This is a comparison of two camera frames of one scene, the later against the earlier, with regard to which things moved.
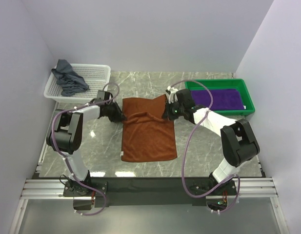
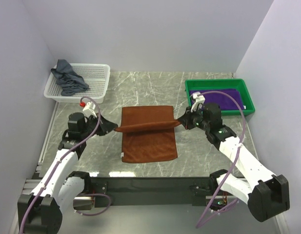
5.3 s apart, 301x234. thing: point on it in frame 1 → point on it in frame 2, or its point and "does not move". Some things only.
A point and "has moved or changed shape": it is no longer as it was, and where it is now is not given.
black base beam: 136,190 does not move
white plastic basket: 97,77 does not move
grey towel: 70,82 does not move
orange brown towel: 145,135 has moved or changed shape
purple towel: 223,99 does not move
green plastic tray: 238,84 does not move
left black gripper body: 113,113 → 92,120
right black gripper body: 174,110 → 195,119
